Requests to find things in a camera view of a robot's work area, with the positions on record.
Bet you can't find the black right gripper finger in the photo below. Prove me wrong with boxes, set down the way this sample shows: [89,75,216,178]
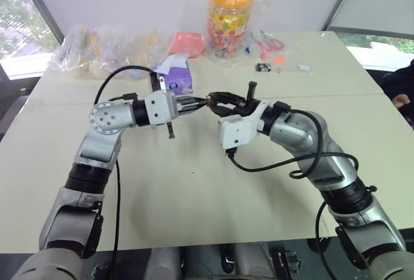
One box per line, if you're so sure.
[210,102,237,117]
[208,91,244,102]

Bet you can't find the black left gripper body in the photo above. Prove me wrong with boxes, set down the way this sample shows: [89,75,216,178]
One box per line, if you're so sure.
[150,72,182,141]

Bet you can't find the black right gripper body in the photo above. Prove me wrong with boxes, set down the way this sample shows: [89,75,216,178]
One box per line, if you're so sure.
[231,80,261,118]

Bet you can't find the bystander bare hand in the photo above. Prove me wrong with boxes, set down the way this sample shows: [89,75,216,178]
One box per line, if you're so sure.
[391,93,411,109]

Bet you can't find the purple tissue box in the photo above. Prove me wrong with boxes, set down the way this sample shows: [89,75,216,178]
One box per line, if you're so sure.
[153,54,194,95]

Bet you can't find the small black clip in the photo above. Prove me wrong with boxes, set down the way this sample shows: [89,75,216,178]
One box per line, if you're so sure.
[255,62,281,73]

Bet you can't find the coral pink plastic container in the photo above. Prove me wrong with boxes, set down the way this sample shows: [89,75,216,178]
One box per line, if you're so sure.
[168,31,206,59]

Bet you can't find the clear plastic bag of items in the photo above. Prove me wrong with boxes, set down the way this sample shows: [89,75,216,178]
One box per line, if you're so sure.
[51,23,164,80]

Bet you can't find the orange-lidded clear candy jar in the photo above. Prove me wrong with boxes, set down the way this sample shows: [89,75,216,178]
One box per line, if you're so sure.
[206,0,255,58]

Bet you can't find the clear bag around jar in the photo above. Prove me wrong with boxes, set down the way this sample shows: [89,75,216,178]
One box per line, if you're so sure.
[202,0,285,67]

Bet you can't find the bystander in dark clothing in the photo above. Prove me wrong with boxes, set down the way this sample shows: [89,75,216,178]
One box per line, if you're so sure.
[382,59,414,129]

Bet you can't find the dark grey rounded shape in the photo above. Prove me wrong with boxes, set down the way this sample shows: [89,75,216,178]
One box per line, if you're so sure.
[146,246,182,280]

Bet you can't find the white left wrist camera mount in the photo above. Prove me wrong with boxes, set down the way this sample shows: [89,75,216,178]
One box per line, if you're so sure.
[144,90,179,128]

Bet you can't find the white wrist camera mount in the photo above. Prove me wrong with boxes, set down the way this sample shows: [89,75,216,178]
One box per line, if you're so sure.
[144,90,179,128]
[217,100,270,150]

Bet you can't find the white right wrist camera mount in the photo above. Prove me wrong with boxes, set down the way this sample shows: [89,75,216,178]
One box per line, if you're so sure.
[217,100,270,150]

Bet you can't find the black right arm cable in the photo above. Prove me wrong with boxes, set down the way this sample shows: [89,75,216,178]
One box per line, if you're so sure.
[225,100,360,181]

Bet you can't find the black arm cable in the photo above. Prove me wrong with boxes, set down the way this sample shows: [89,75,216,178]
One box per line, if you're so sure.
[93,65,157,253]
[225,100,360,181]

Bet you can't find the pink-handled scissors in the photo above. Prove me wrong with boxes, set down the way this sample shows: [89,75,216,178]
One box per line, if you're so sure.
[257,36,286,59]

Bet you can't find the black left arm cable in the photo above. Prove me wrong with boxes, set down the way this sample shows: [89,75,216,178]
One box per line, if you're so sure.
[93,65,157,253]

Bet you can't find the dark window frame bar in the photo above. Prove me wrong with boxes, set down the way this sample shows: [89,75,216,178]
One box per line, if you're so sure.
[15,0,65,45]
[321,0,362,32]

